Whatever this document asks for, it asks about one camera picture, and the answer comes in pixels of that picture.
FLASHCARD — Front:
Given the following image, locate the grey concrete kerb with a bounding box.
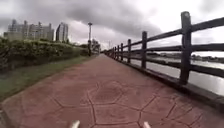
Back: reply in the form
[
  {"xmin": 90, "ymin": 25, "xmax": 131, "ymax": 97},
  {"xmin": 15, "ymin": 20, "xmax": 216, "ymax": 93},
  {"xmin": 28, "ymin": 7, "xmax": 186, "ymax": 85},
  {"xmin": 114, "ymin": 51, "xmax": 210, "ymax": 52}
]
[{"xmin": 105, "ymin": 54, "xmax": 224, "ymax": 111}]

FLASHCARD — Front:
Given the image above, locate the wide pale apartment building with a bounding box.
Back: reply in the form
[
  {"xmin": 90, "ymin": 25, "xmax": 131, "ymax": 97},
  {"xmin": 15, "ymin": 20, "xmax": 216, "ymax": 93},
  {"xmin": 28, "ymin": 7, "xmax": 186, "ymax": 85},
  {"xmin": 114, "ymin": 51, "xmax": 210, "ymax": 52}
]
[{"xmin": 3, "ymin": 19, "xmax": 55, "ymax": 42}]

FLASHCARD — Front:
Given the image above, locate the lamp pole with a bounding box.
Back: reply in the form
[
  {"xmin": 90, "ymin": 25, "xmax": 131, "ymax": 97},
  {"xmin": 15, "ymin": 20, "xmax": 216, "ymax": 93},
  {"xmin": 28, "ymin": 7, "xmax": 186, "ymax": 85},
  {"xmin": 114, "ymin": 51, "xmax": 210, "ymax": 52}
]
[{"xmin": 87, "ymin": 22, "xmax": 93, "ymax": 57}]

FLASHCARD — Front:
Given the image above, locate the red stone-pattern path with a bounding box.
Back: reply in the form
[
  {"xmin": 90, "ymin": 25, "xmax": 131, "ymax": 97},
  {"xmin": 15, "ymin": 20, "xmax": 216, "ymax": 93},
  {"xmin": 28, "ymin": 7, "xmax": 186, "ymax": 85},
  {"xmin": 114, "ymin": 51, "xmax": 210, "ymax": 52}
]
[{"xmin": 0, "ymin": 54, "xmax": 224, "ymax": 128}]

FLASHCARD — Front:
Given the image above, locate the tall narrow tower building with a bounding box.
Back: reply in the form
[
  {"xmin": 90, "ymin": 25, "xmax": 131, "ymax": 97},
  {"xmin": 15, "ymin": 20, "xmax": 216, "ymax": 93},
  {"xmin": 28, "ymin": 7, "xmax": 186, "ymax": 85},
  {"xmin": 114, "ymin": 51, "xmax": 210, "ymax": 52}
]
[{"xmin": 55, "ymin": 22, "xmax": 70, "ymax": 43}]

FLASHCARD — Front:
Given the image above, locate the far shore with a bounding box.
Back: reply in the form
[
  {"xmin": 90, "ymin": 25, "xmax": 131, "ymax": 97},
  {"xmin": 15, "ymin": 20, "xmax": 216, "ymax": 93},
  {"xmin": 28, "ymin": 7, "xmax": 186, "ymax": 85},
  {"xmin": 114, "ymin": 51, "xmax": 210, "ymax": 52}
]
[{"xmin": 146, "ymin": 51, "xmax": 224, "ymax": 64}]

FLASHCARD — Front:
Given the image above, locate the robot's own part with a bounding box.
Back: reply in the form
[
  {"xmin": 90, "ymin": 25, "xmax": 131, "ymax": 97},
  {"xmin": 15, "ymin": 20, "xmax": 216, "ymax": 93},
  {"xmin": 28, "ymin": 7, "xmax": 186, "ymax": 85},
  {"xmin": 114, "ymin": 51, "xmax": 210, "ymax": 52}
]
[
  {"xmin": 142, "ymin": 121, "xmax": 152, "ymax": 128},
  {"xmin": 70, "ymin": 120, "xmax": 81, "ymax": 128}
]

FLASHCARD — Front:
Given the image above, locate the grass strip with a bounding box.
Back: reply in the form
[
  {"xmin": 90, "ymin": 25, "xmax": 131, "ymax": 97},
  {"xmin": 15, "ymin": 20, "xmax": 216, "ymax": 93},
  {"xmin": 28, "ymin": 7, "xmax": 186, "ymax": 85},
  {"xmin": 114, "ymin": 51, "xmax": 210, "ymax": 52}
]
[{"xmin": 0, "ymin": 55, "xmax": 93, "ymax": 102}]

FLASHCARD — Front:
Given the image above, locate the dark wooden fence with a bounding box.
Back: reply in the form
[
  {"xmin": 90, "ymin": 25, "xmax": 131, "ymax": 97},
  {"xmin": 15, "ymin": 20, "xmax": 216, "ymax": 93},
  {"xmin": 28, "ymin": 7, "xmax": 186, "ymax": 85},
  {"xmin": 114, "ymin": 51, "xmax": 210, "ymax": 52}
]
[{"xmin": 103, "ymin": 11, "xmax": 224, "ymax": 86}]

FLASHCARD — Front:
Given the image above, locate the water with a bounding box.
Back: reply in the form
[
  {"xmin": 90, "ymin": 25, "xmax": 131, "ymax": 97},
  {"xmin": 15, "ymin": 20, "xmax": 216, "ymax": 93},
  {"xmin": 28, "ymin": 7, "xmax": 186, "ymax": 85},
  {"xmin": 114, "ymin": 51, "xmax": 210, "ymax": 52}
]
[{"xmin": 123, "ymin": 55, "xmax": 224, "ymax": 97}]

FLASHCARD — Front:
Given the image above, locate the green hedge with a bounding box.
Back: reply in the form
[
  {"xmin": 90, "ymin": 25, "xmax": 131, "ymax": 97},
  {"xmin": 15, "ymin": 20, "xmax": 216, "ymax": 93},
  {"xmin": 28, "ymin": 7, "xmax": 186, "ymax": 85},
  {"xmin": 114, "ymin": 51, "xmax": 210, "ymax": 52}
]
[{"xmin": 0, "ymin": 37, "xmax": 91, "ymax": 72}]

